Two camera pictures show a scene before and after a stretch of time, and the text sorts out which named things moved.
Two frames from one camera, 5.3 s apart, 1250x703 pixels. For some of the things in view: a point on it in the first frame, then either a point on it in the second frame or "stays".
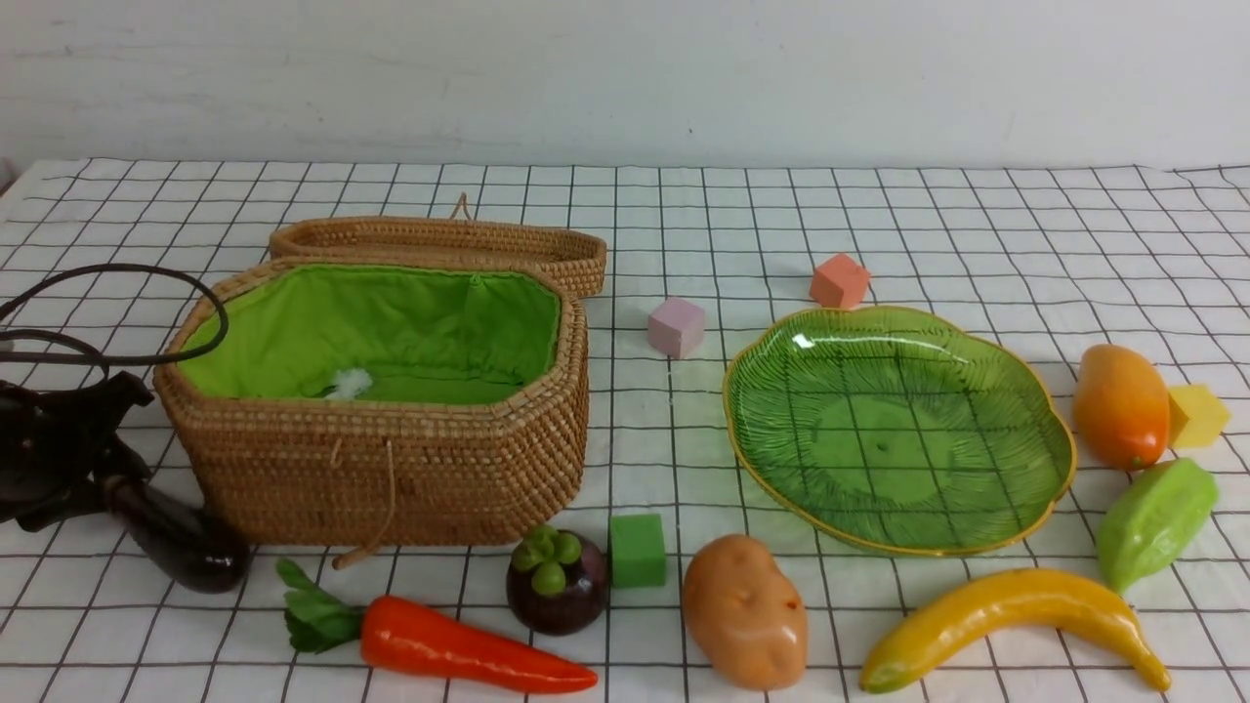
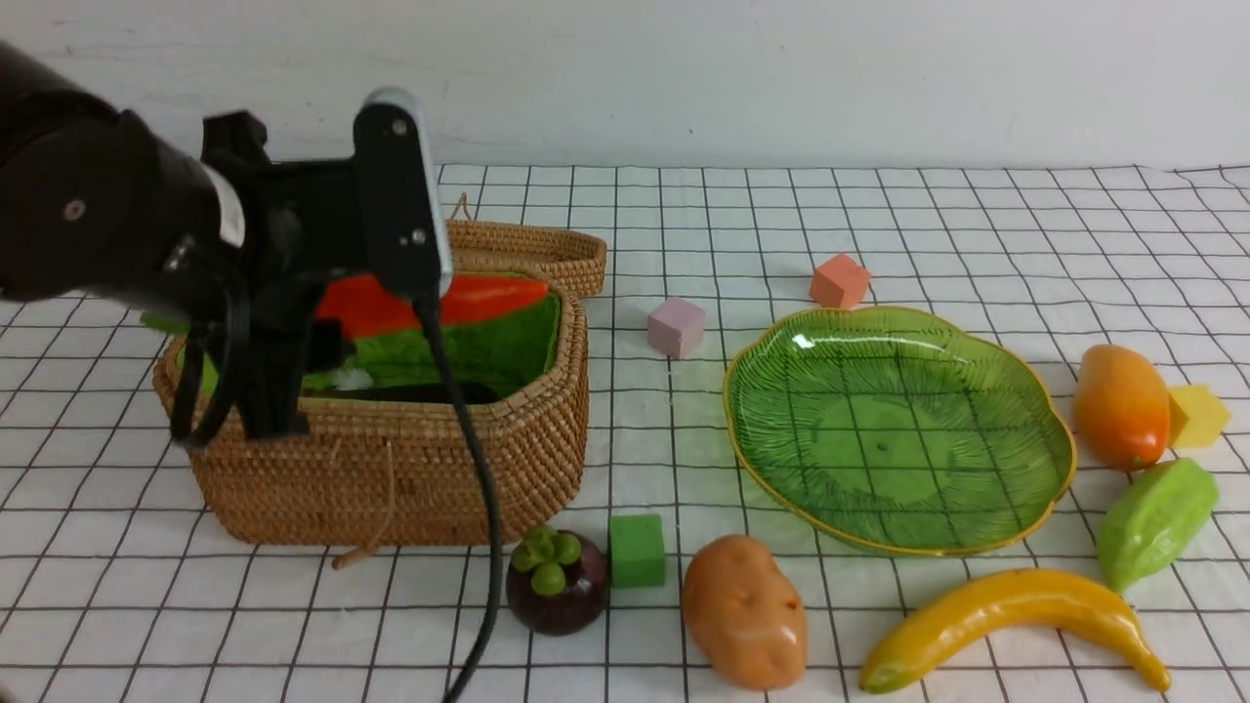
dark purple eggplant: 194,548 -> 473,392
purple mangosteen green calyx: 556,582 stays
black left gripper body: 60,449 -> 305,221
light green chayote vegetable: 1150,521 stays
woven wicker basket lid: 573,254 stays
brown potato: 747,617 stays
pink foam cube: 676,328 stays
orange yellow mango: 1121,404 stays
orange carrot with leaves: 401,637 -> 390,299
